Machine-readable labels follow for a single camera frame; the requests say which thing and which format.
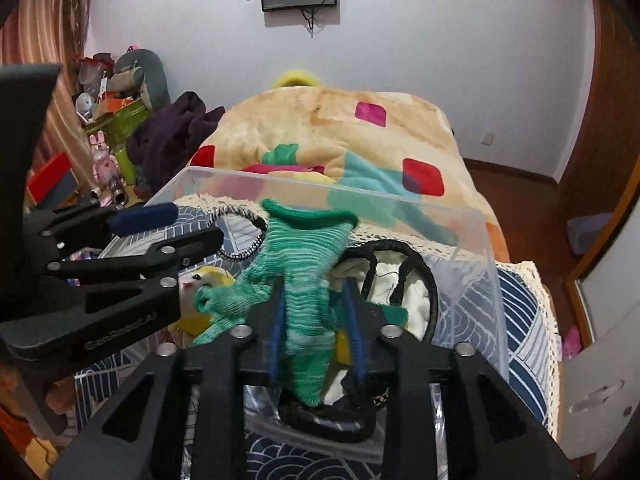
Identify green striped knit sock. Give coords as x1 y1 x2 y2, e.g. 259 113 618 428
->
192 198 409 407

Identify yellow-green plush toy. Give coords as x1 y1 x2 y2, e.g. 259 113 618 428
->
272 69 324 92

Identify striped brown curtain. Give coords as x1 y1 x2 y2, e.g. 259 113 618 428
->
0 0 102 211

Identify dark purple cloth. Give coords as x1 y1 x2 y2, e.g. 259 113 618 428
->
125 91 226 197

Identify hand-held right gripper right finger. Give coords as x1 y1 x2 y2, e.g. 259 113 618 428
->
344 281 569 480

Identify yellow plush toy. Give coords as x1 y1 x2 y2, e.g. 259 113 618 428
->
170 266 237 347

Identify white cabinet door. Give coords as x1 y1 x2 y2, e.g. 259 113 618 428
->
559 230 640 462

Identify green bottle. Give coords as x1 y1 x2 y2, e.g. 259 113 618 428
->
114 145 135 187

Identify black monitor cables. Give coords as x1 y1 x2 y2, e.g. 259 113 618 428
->
299 5 342 37

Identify white bag with black straps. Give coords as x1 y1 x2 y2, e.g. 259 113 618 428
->
330 239 442 347

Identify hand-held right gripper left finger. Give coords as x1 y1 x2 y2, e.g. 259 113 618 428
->
50 279 287 480

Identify beige printed blanket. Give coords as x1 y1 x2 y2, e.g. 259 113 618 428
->
192 85 511 264

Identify red box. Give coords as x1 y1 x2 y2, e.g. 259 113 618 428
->
25 152 77 209

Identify brown wooden wardrobe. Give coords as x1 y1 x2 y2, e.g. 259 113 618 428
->
552 0 640 341

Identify white round toy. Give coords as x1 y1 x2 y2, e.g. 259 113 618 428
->
75 93 96 124

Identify pink rabbit toy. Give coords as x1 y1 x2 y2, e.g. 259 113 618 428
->
90 130 121 207

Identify green cardboard box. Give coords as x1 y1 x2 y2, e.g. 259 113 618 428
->
85 99 154 149

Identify black and white braided cord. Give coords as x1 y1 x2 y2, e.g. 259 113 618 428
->
206 205 271 262

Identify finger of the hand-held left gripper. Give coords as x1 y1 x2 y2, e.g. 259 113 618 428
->
0 227 226 367
25 202 179 262

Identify clear plastic storage box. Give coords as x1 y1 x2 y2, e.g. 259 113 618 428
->
75 166 511 443

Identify small pink toy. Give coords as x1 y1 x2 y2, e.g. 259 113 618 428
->
561 325 584 361

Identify grey plush dinosaur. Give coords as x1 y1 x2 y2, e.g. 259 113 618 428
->
110 48 171 111

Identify grey-blue cloth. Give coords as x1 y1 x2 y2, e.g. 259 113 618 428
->
567 212 614 256

